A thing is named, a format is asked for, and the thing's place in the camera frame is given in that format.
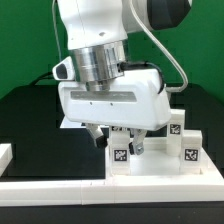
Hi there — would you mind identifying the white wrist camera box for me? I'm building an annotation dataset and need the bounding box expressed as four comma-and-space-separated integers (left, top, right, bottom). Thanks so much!
52, 56, 75, 81

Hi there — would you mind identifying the white U-shaped obstacle fence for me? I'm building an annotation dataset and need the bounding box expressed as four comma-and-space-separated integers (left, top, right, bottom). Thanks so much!
0, 139, 224, 208

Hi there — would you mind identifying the grey hanging cable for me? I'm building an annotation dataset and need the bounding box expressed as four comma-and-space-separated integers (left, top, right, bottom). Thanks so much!
51, 0, 63, 61

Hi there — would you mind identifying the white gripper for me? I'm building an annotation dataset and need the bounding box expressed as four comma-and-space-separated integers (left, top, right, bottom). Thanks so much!
58, 69, 171, 155

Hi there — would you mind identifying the black cable at base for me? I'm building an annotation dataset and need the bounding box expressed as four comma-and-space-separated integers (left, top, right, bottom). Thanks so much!
29, 71, 56, 87

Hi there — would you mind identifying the white square table top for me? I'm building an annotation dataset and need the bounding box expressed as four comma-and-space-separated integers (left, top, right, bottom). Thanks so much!
106, 138, 220, 178

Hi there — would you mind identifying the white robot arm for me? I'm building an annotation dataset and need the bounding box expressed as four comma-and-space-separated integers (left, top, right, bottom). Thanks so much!
53, 0, 192, 155

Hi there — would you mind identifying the white fiducial marker sheet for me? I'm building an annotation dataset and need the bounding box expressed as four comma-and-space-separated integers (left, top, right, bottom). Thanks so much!
60, 117, 85, 129

